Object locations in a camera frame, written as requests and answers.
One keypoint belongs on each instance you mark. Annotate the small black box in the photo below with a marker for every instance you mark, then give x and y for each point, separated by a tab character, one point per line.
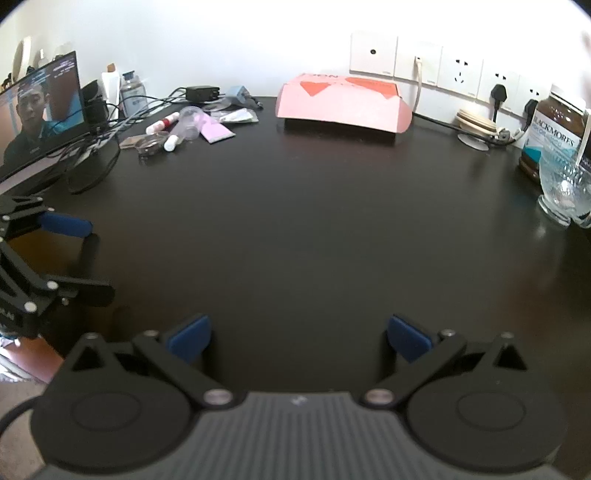
94	104

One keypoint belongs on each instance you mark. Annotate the blue-grey charger plug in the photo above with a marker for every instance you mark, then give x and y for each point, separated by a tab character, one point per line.
236	96

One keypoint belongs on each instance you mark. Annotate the yellow square compact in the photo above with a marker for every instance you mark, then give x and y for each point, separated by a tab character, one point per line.
130	142

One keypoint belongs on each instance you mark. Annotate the clear atomizer with white cap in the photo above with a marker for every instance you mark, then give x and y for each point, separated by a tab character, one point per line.
173	143

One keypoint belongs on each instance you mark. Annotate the pink cardboard box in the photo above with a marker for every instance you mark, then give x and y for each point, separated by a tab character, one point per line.
341	106

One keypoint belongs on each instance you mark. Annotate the black computer monitor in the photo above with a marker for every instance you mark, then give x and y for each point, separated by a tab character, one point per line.
41	115

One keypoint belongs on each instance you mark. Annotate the clear plastic sachet bag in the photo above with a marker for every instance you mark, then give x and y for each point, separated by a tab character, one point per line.
238	116

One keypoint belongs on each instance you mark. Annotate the black power adapter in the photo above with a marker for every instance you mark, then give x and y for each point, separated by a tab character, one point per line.
202	93

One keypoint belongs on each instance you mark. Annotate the white network wall plate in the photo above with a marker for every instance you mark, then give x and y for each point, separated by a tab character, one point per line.
429	64

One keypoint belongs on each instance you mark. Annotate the black desktop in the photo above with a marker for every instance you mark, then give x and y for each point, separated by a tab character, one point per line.
300	230

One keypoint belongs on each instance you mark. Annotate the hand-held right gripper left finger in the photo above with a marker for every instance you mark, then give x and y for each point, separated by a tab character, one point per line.
189	339

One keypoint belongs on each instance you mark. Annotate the white round stand base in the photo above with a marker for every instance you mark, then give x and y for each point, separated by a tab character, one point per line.
472	142

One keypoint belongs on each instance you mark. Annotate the brown supplement bottle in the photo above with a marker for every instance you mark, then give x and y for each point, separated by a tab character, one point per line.
556	124

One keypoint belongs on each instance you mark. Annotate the clear glass cup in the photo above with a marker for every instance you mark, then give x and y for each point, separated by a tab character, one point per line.
563	189

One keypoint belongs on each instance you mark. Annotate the black power plug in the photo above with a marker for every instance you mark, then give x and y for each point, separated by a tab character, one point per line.
531	110
498	94

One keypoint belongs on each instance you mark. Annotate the white round disc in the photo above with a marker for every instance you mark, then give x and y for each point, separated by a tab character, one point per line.
216	107

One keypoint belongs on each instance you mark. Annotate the purple cosmetic tube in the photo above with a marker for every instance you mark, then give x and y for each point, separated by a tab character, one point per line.
217	131

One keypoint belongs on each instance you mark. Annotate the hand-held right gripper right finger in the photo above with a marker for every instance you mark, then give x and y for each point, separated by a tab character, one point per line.
408	339

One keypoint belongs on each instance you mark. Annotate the white and red glue stick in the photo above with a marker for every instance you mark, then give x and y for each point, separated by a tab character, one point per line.
162	122

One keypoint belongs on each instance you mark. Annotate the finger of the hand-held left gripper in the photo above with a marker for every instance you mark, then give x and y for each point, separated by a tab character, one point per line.
64	225
87	294

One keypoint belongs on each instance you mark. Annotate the white standing tube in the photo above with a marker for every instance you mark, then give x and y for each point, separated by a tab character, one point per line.
111	83

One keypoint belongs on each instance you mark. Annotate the clear plastic vial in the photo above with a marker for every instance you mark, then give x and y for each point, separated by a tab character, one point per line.
190	122

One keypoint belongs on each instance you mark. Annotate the cream stacked plastic funnels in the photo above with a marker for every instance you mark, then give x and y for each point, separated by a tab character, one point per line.
475	121

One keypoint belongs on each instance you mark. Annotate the round glass compact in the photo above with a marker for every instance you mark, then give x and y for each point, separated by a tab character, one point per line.
152	146

